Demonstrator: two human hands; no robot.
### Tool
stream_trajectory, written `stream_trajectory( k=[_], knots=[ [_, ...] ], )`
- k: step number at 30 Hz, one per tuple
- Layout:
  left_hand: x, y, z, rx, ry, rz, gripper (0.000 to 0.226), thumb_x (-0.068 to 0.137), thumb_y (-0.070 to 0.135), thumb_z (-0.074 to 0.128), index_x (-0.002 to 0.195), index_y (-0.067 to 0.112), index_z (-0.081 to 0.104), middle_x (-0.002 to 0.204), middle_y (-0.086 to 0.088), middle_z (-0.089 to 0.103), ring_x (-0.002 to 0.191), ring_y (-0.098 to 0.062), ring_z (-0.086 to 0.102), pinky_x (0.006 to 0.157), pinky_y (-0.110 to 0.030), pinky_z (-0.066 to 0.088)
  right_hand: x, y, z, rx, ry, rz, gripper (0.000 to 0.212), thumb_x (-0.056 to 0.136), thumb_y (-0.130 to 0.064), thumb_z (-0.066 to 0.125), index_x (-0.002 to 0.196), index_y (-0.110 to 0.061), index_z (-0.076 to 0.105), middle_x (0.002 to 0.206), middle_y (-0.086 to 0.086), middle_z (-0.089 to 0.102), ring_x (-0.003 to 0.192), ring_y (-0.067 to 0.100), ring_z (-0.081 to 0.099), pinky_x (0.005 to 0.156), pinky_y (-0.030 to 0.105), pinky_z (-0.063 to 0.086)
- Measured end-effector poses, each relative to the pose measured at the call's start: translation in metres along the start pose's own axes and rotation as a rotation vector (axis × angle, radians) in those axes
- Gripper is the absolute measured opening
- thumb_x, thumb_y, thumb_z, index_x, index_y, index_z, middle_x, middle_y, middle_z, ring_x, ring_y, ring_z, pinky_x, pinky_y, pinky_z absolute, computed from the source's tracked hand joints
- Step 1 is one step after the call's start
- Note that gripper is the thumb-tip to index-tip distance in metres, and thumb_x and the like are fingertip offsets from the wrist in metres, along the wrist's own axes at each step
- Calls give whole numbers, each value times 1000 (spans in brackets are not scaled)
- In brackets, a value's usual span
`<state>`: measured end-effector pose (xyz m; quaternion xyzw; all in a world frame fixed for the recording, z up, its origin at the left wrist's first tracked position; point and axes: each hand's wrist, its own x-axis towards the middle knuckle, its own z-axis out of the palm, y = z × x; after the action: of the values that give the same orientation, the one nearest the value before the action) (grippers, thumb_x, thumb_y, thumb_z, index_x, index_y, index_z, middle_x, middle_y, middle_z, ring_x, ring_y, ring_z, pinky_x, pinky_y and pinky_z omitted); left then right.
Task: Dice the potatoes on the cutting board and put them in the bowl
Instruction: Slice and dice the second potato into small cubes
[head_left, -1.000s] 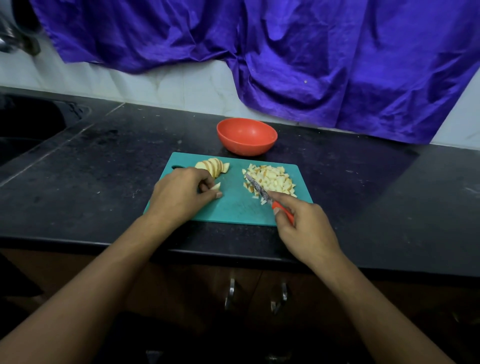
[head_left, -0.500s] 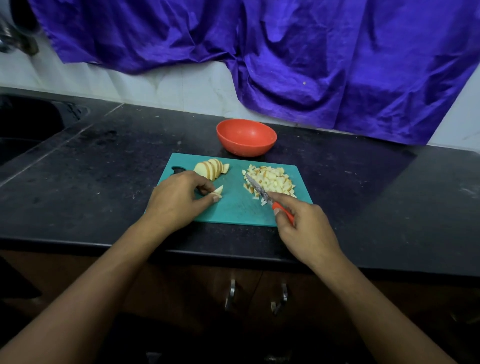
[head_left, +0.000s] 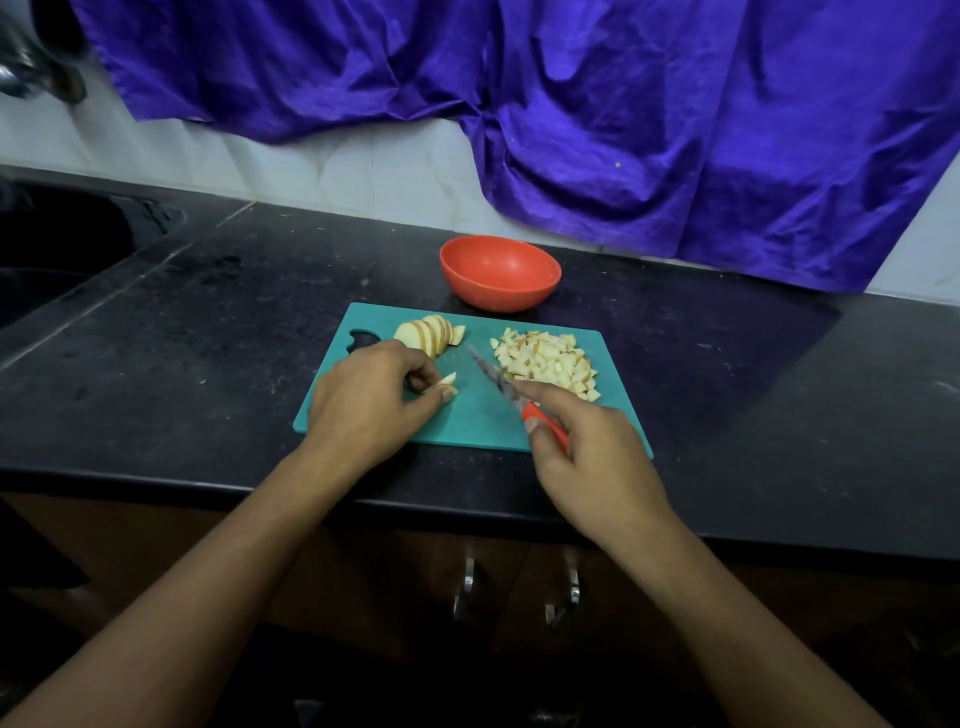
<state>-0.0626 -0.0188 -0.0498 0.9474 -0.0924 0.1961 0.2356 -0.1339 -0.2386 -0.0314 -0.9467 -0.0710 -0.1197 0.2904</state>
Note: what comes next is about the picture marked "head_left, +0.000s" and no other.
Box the person's right hand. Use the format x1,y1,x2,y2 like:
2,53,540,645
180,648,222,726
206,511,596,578
510,379,677,554

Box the person's left hand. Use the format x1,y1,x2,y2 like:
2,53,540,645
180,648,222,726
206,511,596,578
300,342,459,482

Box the teal plastic cutting board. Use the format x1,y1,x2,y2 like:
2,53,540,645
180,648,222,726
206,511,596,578
292,303,656,459

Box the pile of diced apple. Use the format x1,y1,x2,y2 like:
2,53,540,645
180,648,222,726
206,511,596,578
490,328,602,404

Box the red-handled kitchen knife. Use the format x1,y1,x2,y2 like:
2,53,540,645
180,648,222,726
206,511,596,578
465,348,572,452

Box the orange bowl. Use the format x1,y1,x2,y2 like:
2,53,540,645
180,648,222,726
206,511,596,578
439,235,564,314

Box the person's left forearm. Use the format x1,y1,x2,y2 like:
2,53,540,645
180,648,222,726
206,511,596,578
0,447,354,728

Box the person's right forearm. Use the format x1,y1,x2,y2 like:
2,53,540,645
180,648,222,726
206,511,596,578
618,513,890,728

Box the dark kitchen sink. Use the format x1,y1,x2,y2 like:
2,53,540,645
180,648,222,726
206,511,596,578
0,183,189,332

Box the purple cloth curtain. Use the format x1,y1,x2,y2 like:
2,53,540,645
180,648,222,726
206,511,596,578
72,0,960,294

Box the metal faucet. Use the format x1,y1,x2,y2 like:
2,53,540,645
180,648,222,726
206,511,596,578
0,22,89,104

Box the metal cabinet handle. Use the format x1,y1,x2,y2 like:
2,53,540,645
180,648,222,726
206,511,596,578
544,549,584,632
454,552,480,620

